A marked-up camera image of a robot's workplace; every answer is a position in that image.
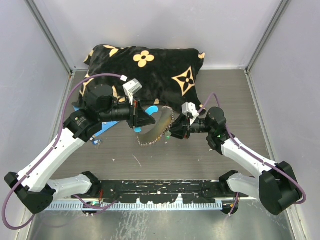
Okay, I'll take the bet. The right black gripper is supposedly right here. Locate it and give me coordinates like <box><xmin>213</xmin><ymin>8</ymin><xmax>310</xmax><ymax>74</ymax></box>
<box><xmin>163</xmin><ymin>112</ymin><xmax>214</xmax><ymax>140</ymax></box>

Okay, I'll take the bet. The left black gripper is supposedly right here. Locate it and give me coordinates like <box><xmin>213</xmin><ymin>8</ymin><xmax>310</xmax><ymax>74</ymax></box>
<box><xmin>99</xmin><ymin>94</ymin><xmax>156</xmax><ymax>129</ymax></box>

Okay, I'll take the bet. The green tagged key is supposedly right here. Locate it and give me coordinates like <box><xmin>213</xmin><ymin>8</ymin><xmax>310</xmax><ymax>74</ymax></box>
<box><xmin>164</xmin><ymin>131</ymin><xmax>172</xmax><ymax>140</ymax></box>

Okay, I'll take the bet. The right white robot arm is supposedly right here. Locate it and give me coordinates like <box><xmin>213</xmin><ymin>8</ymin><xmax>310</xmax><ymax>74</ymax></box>
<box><xmin>170</xmin><ymin>102</ymin><xmax>307</xmax><ymax>216</ymax></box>

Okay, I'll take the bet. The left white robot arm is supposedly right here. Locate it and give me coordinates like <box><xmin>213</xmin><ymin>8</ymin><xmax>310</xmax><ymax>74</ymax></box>
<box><xmin>4</xmin><ymin>80</ymin><xmax>156</xmax><ymax>214</ymax></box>

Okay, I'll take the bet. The blue cartoon cloth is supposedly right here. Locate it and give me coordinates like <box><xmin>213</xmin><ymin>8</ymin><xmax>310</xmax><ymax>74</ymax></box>
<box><xmin>65</xmin><ymin>106</ymin><xmax>118</xmax><ymax>143</ymax></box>

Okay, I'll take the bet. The black floral plush pillow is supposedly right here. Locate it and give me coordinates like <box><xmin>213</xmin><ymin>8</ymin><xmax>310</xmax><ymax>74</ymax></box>
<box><xmin>73</xmin><ymin>44</ymin><xmax>206</xmax><ymax>115</ymax></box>

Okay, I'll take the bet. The loose blue tagged key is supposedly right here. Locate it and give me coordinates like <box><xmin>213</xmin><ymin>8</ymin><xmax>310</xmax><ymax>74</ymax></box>
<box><xmin>92</xmin><ymin>139</ymin><xmax>103</xmax><ymax>145</ymax></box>

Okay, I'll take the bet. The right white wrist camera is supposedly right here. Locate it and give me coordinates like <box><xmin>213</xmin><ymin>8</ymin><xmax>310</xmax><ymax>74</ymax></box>
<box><xmin>181</xmin><ymin>102</ymin><xmax>200</xmax><ymax>126</ymax></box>

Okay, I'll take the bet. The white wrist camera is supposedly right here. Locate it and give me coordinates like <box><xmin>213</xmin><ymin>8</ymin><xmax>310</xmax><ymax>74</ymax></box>
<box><xmin>181</xmin><ymin>102</ymin><xmax>200</xmax><ymax>126</ymax></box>
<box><xmin>122</xmin><ymin>79</ymin><xmax>143</xmax><ymax>105</ymax></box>

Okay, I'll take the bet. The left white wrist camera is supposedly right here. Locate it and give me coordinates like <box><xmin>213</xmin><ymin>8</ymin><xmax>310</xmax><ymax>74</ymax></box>
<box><xmin>122</xmin><ymin>79</ymin><xmax>143</xmax><ymax>105</ymax></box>

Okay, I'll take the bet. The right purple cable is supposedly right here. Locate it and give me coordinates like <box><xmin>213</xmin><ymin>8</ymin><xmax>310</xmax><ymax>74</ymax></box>
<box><xmin>198</xmin><ymin>92</ymin><xmax>308</xmax><ymax>205</ymax></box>

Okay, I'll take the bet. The purple cable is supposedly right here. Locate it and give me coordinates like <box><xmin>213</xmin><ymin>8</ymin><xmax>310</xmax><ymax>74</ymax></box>
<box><xmin>198</xmin><ymin>92</ymin><xmax>308</xmax><ymax>205</ymax></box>
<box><xmin>1</xmin><ymin>73</ymin><xmax>128</xmax><ymax>230</ymax></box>

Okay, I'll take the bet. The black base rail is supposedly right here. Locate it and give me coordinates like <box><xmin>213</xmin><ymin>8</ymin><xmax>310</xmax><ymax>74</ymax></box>
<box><xmin>78</xmin><ymin>180</ymin><xmax>236</xmax><ymax>204</ymax></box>

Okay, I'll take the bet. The white slotted cable duct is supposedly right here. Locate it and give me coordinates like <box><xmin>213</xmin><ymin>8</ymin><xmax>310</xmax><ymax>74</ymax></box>
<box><xmin>46</xmin><ymin>198</ymin><xmax>223</xmax><ymax>212</ymax></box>

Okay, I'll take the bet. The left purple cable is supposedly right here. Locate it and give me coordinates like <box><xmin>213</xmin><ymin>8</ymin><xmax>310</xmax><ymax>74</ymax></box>
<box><xmin>1</xmin><ymin>73</ymin><xmax>128</xmax><ymax>230</ymax></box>

